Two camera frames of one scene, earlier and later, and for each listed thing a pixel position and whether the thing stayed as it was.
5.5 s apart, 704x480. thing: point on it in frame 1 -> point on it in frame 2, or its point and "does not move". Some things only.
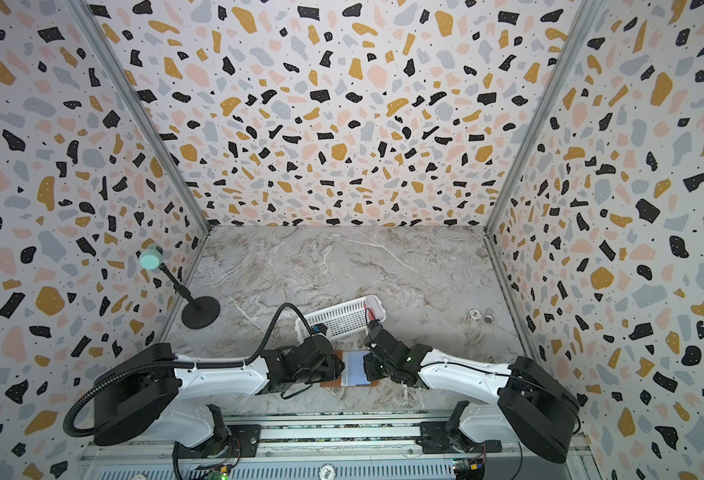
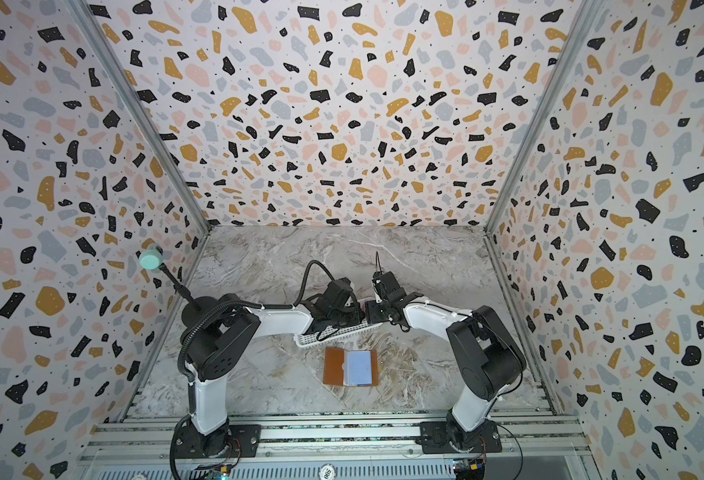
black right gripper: (377, 358) -> (379, 310)
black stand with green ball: (200, 312) does not move
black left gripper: (337, 366) -> (358, 310)
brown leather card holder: (354, 373) does not move
